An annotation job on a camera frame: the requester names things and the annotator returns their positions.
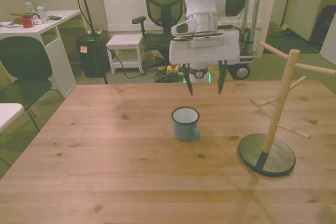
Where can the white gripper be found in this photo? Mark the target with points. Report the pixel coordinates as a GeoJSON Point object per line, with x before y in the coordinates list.
{"type": "Point", "coordinates": [204, 56]}

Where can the blue enamel mug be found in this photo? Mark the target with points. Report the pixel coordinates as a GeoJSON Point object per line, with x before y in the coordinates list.
{"type": "Point", "coordinates": [183, 132]}

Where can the wooden mug tree black base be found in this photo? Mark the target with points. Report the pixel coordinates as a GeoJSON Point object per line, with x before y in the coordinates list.
{"type": "Point", "coordinates": [273, 161]}

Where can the red mug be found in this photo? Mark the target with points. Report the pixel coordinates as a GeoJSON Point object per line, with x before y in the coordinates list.
{"type": "Point", "coordinates": [26, 22]}

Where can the white wheeled cart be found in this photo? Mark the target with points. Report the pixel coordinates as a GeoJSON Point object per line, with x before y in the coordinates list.
{"type": "Point", "coordinates": [242, 72]}

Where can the cardboard box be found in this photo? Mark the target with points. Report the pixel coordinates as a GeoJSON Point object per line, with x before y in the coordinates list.
{"type": "Point", "coordinates": [275, 30]}

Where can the small white stool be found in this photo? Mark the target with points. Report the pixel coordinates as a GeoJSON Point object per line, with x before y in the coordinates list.
{"type": "Point", "coordinates": [126, 40]}

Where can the black mesh office chair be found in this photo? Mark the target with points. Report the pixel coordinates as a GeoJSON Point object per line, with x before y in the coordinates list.
{"type": "Point", "coordinates": [162, 1]}

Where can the black computer tower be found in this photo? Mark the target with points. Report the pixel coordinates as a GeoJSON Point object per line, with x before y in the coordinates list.
{"type": "Point", "coordinates": [92, 61]}

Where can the orange sticky note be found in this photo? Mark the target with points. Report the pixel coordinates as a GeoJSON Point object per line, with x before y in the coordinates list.
{"type": "Point", "coordinates": [84, 49]}

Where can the white leaning board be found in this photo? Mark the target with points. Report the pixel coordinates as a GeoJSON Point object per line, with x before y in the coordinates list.
{"type": "Point", "coordinates": [329, 45]}

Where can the black bag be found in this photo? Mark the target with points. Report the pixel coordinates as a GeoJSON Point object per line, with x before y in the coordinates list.
{"type": "Point", "coordinates": [325, 24]}

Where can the black tripod stand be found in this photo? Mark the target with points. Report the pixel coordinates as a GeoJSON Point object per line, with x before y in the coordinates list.
{"type": "Point", "coordinates": [87, 11]}

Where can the white desk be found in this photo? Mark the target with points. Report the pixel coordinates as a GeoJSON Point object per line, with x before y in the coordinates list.
{"type": "Point", "coordinates": [60, 58]}

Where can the clear plastic bottle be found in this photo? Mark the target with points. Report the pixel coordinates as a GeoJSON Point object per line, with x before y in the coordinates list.
{"type": "Point", "coordinates": [42, 15]}

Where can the black plastic chair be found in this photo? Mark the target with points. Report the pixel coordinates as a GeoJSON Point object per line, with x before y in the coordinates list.
{"type": "Point", "coordinates": [23, 56]}

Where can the bottle with green label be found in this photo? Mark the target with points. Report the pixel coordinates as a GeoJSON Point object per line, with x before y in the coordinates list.
{"type": "Point", "coordinates": [29, 6]}

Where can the white side table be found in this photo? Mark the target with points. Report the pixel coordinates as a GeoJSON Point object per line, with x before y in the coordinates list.
{"type": "Point", "coordinates": [9, 113]}

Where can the papers on desk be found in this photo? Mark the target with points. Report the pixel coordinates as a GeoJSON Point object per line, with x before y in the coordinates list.
{"type": "Point", "coordinates": [10, 24]}

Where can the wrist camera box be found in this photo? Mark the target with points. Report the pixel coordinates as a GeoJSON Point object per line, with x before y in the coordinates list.
{"type": "Point", "coordinates": [206, 42]}

